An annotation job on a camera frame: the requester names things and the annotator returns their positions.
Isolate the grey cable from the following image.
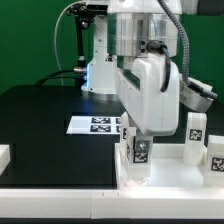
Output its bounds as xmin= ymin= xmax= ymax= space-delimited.
xmin=53 ymin=0 xmax=87 ymax=87

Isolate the white square tabletop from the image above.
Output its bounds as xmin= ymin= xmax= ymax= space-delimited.
xmin=114 ymin=142 xmax=224 ymax=190

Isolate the black cables bundle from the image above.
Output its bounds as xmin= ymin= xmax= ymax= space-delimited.
xmin=34 ymin=68 xmax=88 ymax=88

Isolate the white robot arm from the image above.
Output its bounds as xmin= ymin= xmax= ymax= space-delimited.
xmin=82 ymin=0 xmax=216 ymax=157

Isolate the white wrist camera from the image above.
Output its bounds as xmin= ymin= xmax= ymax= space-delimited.
xmin=180 ymin=78 xmax=217 ymax=113

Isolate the white obstacle fence rail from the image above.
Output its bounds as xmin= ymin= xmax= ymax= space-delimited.
xmin=0 ymin=144 xmax=224 ymax=220

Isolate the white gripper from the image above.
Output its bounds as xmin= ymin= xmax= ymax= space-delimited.
xmin=115 ymin=54 xmax=179 ymax=154

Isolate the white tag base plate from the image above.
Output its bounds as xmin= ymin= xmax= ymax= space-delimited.
xmin=66 ymin=116 xmax=120 ymax=135

